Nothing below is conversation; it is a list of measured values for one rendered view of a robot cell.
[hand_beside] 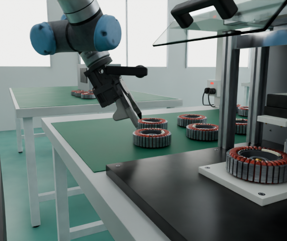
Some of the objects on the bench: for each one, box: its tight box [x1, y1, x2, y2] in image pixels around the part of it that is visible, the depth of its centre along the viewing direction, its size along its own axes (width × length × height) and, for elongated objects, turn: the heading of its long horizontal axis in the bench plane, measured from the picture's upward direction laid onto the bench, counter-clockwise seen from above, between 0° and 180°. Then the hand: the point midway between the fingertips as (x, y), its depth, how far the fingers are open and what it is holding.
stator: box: [235, 119, 247, 134], centre depth 97 cm, size 11×11×4 cm
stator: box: [133, 128, 171, 148], centre depth 81 cm, size 11×11×4 cm
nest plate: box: [199, 162, 287, 206], centre depth 50 cm, size 15×15×1 cm
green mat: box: [51, 109, 248, 173], centre depth 107 cm, size 94×61×1 cm, turn 116°
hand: (140, 120), depth 80 cm, fingers open, 12 cm apart
